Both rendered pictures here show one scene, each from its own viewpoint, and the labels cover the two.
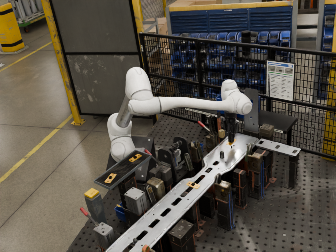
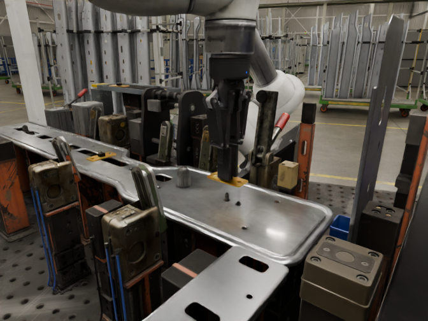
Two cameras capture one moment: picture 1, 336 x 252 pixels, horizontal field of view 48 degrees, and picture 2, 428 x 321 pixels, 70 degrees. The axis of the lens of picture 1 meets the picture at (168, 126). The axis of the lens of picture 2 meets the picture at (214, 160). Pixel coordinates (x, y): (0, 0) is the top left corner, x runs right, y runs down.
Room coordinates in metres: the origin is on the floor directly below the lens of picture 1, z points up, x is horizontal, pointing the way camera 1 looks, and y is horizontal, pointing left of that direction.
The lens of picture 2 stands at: (2.09, -1.01, 1.30)
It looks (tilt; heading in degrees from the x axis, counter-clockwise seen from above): 19 degrees down; 86
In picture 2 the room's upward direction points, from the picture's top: straight up
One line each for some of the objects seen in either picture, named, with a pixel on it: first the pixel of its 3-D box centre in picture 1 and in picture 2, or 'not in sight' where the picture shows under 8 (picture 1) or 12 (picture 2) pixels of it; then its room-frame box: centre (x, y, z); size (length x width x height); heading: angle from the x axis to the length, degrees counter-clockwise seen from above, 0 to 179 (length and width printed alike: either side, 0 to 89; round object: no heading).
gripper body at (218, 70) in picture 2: (230, 117); (228, 82); (2.16, -0.42, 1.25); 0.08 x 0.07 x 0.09; 48
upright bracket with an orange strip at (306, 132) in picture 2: (220, 141); (299, 207); (2.34, -0.37, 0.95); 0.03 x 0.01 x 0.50; 138
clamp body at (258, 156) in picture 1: (255, 176); (137, 292); (1.98, -0.53, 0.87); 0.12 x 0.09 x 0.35; 48
